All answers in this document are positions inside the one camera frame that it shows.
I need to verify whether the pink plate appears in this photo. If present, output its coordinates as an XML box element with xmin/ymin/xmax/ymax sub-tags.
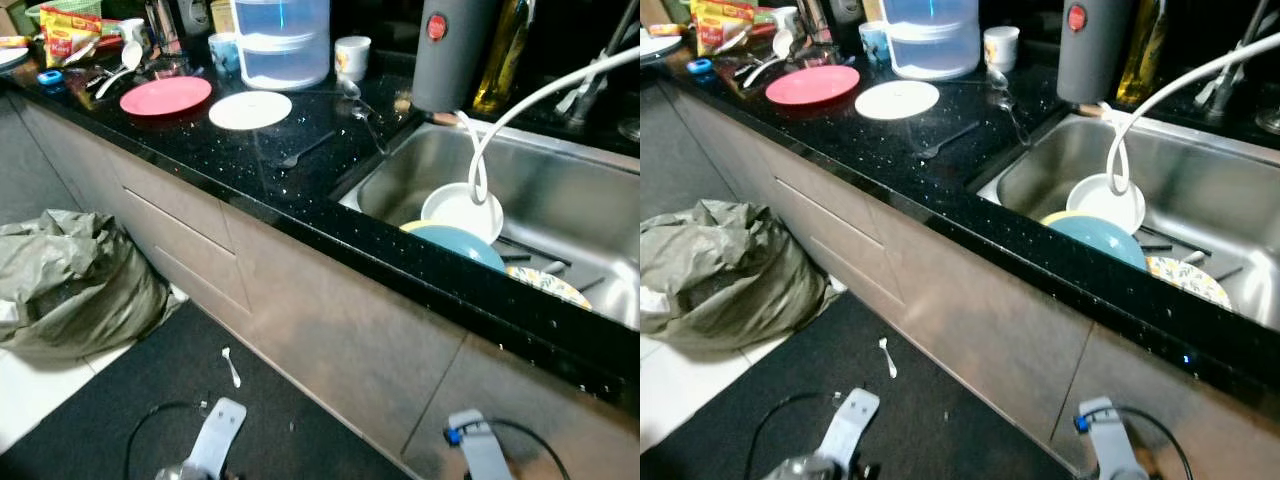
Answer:
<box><xmin>765</xmin><ymin>65</ymin><xmax>861</xmax><ymax>107</ymax></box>
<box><xmin>119</xmin><ymin>76</ymin><xmax>213</xmax><ymax>118</ymax></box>

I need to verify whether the blue patterned cup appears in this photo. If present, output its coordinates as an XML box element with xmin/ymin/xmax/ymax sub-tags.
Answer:
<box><xmin>207</xmin><ymin>32</ymin><xmax>241</xmax><ymax>79</ymax></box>
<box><xmin>858</xmin><ymin>20</ymin><xmax>891</xmax><ymax>66</ymax></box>

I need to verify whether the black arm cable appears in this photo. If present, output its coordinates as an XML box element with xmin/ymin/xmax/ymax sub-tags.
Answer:
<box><xmin>1115</xmin><ymin>405</ymin><xmax>1196</xmax><ymax>480</ymax></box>
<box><xmin>490</xmin><ymin>418</ymin><xmax>571</xmax><ymax>480</ymax></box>
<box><xmin>123</xmin><ymin>400</ymin><xmax>211</xmax><ymax>480</ymax></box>
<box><xmin>745</xmin><ymin>392</ymin><xmax>841</xmax><ymax>480</ymax></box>

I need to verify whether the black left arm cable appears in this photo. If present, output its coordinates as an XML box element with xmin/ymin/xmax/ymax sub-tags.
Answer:
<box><xmin>745</xmin><ymin>392</ymin><xmax>841</xmax><ymax>480</ymax></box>
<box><xmin>123</xmin><ymin>400</ymin><xmax>211</xmax><ymax>480</ymax></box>

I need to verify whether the floral patterned plate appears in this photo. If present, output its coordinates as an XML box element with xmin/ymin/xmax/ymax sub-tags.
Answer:
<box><xmin>1145</xmin><ymin>255</ymin><xmax>1234</xmax><ymax>311</ymax></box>
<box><xmin>505</xmin><ymin>265</ymin><xmax>593</xmax><ymax>311</ymax></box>

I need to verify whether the white serving spoon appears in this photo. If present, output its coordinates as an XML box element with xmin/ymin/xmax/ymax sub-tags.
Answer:
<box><xmin>95</xmin><ymin>40</ymin><xmax>146</xmax><ymax>101</ymax></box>
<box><xmin>740</xmin><ymin>28</ymin><xmax>796</xmax><ymax>89</ymax></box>

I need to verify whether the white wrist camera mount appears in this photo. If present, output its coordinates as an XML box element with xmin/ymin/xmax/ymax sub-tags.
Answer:
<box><xmin>185</xmin><ymin>397</ymin><xmax>248</xmax><ymax>480</ymax></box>
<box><xmin>1075</xmin><ymin>397</ymin><xmax>1151</xmax><ymax>480</ymax></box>
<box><xmin>445</xmin><ymin>408</ymin><xmax>516</xmax><ymax>480</ymax></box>
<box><xmin>815</xmin><ymin>388</ymin><xmax>883</xmax><ymax>476</ymax></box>

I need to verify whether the olive oil bottle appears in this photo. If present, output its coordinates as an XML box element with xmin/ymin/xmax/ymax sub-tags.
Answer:
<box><xmin>1115</xmin><ymin>0</ymin><xmax>1171</xmax><ymax>106</ymax></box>
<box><xmin>472</xmin><ymin>0</ymin><xmax>536</xmax><ymax>114</ymax></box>

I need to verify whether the black fork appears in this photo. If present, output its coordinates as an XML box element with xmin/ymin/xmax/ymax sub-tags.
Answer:
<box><xmin>915</xmin><ymin>120</ymin><xmax>981</xmax><ymax>161</ymax></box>
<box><xmin>278</xmin><ymin>128</ymin><xmax>338</xmax><ymax>169</ymax></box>

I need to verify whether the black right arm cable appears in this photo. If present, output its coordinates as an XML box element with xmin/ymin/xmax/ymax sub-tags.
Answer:
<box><xmin>490</xmin><ymin>418</ymin><xmax>571</xmax><ymax>480</ymax></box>
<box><xmin>1115</xmin><ymin>405</ymin><xmax>1196</xmax><ymax>480</ymax></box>

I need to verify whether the white flexible hose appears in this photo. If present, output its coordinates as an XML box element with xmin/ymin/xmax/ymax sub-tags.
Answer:
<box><xmin>1100</xmin><ymin>30</ymin><xmax>1280</xmax><ymax>198</ymax></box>
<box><xmin>452</xmin><ymin>45</ymin><xmax>641</xmax><ymax>206</ymax></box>

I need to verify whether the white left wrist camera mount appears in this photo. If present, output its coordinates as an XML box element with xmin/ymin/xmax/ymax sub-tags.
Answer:
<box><xmin>185</xmin><ymin>397</ymin><xmax>248</xmax><ymax>480</ymax></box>
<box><xmin>815</xmin><ymin>388</ymin><xmax>883</xmax><ymax>476</ymax></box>

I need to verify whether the grey tumbler with red badge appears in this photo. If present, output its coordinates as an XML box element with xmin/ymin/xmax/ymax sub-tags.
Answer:
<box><xmin>1055</xmin><ymin>0</ymin><xmax>1141</xmax><ymax>104</ymax></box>
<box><xmin>410</xmin><ymin>0</ymin><xmax>501</xmax><ymax>114</ymax></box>

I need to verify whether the chrome faucet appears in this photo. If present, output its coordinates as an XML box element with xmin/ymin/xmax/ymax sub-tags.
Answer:
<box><xmin>1195</xmin><ymin>0</ymin><xmax>1280</xmax><ymax>111</ymax></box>
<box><xmin>555</xmin><ymin>0</ymin><xmax>641</xmax><ymax>126</ymax></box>

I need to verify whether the yellow red food packet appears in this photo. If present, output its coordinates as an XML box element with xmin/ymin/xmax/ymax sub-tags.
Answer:
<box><xmin>38</xmin><ymin>5</ymin><xmax>103</xmax><ymax>69</ymax></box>
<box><xmin>690</xmin><ymin>0</ymin><xmax>756</xmax><ymax>56</ymax></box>

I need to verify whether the clear stacked plastic container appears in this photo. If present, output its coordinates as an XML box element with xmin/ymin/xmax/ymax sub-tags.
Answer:
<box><xmin>880</xmin><ymin>0</ymin><xmax>981</xmax><ymax>81</ymax></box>
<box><xmin>230</xmin><ymin>0</ymin><xmax>331</xmax><ymax>91</ymax></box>

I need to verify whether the blue plate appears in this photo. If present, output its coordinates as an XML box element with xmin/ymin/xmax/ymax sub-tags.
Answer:
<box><xmin>1045</xmin><ymin>212</ymin><xmax>1149</xmax><ymax>271</ymax></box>
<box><xmin>405</xmin><ymin>223</ymin><xmax>508</xmax><ymax>273</ymax></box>

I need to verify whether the brown kitchen cabinet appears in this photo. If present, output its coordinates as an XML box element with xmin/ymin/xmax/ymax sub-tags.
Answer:
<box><xmin>0</xmin><ymin>85</ymin><xmax>641</xmax><ymax>480</ymax></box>
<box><xmin>655</xmin><ymin>75</ymin><xmax>1280</xmax><ymax>480</ymax></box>

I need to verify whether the white printed cup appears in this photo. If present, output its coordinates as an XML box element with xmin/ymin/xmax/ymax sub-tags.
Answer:
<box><xmin>334</xmin><ymin>35</ymin><xmax>372</xmax><ymax>83</ymax></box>
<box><xmin>983</xmin><ymin>25</ymin><xmax>1021</xmax><ymax>73</ymax></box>

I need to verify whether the stainless steel sink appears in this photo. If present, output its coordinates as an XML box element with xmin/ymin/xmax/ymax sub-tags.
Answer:
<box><xmin>975</xmin><ymin>108</ymin><xmax>1280</xmax><ymax>331</ymax></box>
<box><xmin>338</xmin><ymin>118</ymin><xmax>641</xmax><ymax>331</ymax></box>

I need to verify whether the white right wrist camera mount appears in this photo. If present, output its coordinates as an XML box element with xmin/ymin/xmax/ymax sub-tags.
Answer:
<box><xmin>1075</xmin><ymin>397</ymin><xmax>1151</xmax><ymax>480</ymax></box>
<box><xmin>445</xmin><ymin>408</ymin><xmax>516</xmax><ymax>480</ymax></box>

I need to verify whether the long metal utensil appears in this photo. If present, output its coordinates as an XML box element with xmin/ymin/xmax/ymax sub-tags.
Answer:
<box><xmin>995</xmin><ymin>92</ymin><xmax>1031</xmax><ymax>149</ymax></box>
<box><xmin>350</xmin><ymin>100</ymin><xmax>391</xmax><ymax>156</ymax></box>

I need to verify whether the white bowl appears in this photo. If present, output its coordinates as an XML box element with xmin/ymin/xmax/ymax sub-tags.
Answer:
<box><xmin>420</xmin><ymin>182</ymin><xmax>504</xmax><ymax>244</ymax></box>
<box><xmin>1065</xmin><ymin>173</ymin><xmax>1148</xmax><ymax>236</ymax></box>

